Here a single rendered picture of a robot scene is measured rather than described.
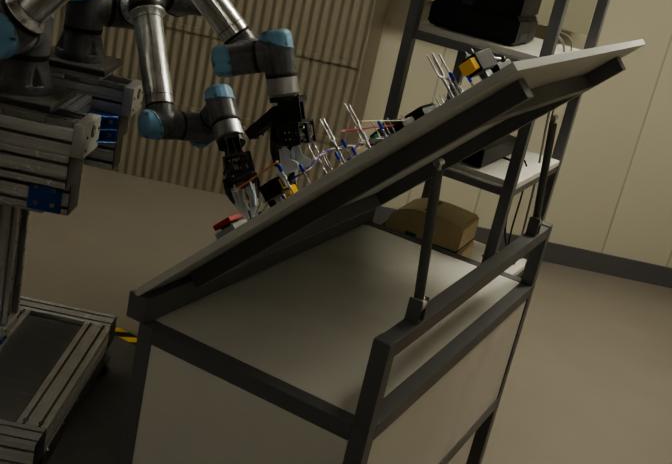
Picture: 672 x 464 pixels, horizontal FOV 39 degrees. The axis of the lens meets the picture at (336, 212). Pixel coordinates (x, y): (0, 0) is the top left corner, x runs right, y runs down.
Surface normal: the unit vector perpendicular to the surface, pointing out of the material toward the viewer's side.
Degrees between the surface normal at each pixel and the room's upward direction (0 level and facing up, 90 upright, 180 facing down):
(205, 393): 90
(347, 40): 90
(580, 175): 90
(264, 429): 90
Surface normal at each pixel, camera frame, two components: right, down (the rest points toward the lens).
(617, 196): -0.04, 0.32
